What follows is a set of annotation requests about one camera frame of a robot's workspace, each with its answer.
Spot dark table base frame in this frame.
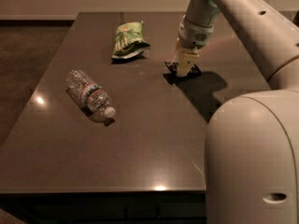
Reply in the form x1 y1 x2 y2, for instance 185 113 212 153
0 191 207 224

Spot green chip bag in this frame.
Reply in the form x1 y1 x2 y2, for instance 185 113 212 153
112 21 150 60

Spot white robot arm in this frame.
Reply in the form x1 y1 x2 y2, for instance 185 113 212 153
175 0 299 224

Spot clear plastic water bottle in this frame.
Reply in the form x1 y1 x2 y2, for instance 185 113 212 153
66 70 116 119

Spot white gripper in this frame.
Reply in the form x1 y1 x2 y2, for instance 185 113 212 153
172 16 214 68

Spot black chocolate rxbar wrapper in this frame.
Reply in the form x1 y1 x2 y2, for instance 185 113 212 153
164 62 201 77

